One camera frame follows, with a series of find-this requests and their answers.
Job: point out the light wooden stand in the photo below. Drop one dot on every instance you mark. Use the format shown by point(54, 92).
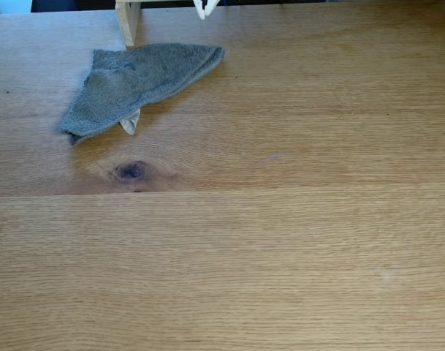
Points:
point(128, 22)

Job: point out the light blue background object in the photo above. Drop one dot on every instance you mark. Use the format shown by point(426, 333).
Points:
point(8, 5)

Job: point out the dark background object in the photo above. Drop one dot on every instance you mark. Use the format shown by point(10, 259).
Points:
point(54, 5)

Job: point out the grey terry cloth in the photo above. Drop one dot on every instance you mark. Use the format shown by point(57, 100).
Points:
point(141, 77)

